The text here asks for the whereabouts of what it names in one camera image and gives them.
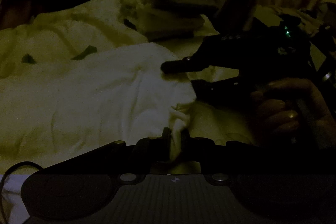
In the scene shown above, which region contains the person right hand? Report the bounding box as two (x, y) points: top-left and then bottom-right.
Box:
(250, 79), (335, 138)

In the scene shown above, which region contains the floral white bed quilt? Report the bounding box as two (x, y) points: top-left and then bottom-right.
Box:
(118, 0), (252, 145)

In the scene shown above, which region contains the white small garment green trim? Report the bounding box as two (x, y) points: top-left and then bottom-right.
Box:
(1, 0), (195, 168)

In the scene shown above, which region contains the dark folded clothes stack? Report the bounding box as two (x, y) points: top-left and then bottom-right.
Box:
(120, 0), (218, 42)

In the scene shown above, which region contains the black cable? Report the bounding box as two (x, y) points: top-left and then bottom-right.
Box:
(0, 161), (46, 224)

